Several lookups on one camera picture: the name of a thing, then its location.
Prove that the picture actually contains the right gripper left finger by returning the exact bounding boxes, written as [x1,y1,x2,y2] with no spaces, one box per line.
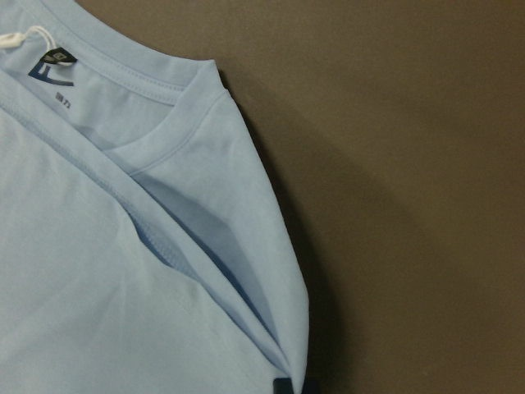
[272,379,292,394]

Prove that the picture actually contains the white garment hang tag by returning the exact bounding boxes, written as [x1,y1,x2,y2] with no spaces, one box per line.
[0,25,57,51]

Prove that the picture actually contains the light blue t-shirt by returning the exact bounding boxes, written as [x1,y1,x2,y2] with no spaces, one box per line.
[1,1,309,393]

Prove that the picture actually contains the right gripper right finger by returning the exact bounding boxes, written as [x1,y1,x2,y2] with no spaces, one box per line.
[301,380,318,394]

